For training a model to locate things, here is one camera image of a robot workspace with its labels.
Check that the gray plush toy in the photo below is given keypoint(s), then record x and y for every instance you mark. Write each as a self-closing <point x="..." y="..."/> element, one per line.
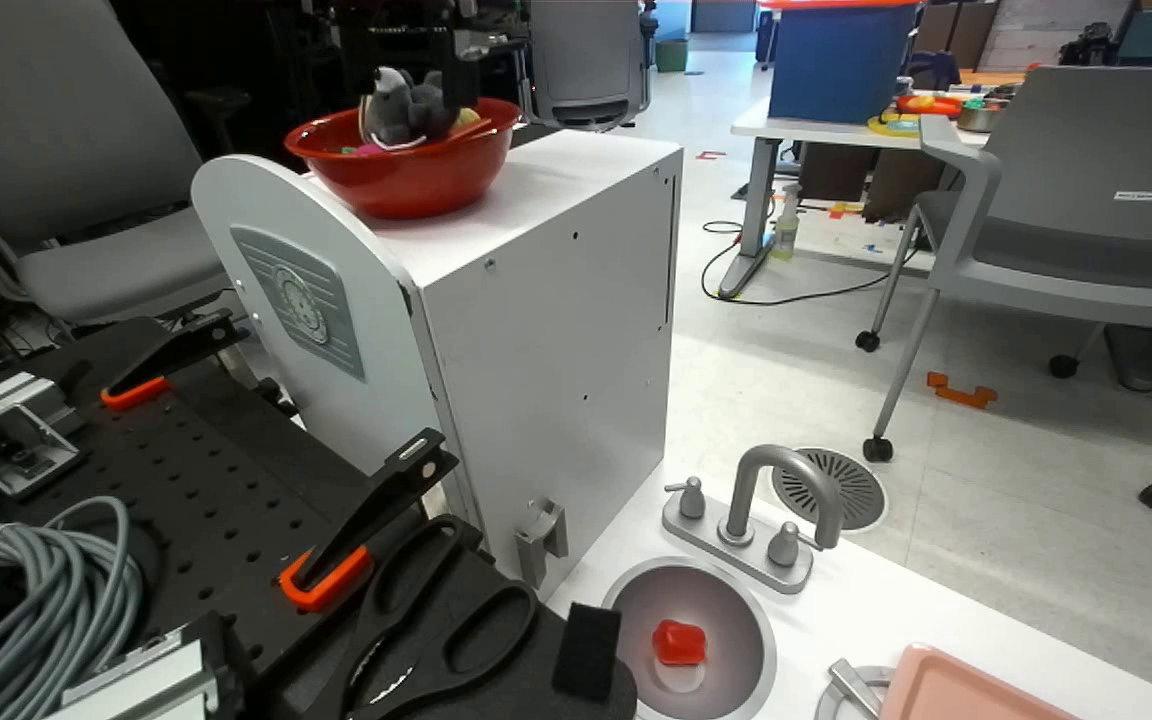
<point x="407" y="109"/>

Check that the white toy kitchen cabinet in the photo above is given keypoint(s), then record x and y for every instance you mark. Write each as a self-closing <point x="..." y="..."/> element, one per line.
<point x="535" y="328"/>

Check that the red plastic bowl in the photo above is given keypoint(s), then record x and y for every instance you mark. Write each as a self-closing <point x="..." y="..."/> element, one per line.
<point x="417" y="181"/>

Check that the yellow plush toy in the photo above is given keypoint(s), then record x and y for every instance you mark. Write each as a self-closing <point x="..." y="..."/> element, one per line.
<point x="467" y="121"/>

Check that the gray toy faucet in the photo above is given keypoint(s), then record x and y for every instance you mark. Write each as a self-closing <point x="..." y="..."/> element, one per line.
<point x="742" y="533"/>

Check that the red toy in sink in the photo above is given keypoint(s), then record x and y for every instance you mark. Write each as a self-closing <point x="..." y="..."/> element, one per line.
<point x="679" y="644"/>

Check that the pink toy in bowl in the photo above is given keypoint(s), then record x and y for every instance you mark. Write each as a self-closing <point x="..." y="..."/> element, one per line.
<point x="364" y="154"/>

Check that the gray toy sink basin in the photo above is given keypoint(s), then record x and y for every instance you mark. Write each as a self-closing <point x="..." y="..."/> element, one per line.
<point x="742" y="666"/>

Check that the white desk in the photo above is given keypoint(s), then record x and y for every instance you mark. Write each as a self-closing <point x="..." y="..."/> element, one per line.
<point x="768" y="137"/>

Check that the black sponge block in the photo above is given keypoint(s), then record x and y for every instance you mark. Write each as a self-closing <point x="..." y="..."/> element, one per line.
<point x="584" y="654"/>

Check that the white office chair background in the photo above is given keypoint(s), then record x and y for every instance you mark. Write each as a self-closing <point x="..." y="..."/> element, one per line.
<point x="584" y="60"/>

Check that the black orange clamp near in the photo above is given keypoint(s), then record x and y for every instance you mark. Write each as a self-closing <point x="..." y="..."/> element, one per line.
<point x="323" y="572"/>

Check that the black orange clamp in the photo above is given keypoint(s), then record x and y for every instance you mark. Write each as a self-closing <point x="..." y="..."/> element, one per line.
<point x="157" y="368"/>
<point x="323" y="572"/>

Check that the black perforated board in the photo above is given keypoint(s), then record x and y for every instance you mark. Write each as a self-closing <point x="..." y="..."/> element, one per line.
<point x="154" y="533"/>

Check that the blue storage bin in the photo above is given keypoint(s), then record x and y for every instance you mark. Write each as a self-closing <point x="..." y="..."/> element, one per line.
<point x="836" y="60"/>

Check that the orange floor tape marker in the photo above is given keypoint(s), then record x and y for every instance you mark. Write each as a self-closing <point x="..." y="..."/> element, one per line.
<point x="953" y="393"/>

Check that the black orange clamp far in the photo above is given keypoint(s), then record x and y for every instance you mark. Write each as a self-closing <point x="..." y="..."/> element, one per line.
<point x="157" y="368"/>

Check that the pink tray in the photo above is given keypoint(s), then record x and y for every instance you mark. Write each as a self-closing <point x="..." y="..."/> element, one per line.
<point x="939" y="684"/>

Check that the gray office chair right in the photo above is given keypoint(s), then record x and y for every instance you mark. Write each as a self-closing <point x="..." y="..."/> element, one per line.
<point x="1055" y="211"/>

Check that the gray office chair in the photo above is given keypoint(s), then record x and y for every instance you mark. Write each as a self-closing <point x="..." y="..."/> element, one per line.
<point x="1055" y="211"/>
<point x="95" y="169"/>

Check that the gray office chair left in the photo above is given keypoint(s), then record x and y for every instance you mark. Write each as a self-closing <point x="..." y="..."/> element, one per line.
<point x="95" y="169"/>

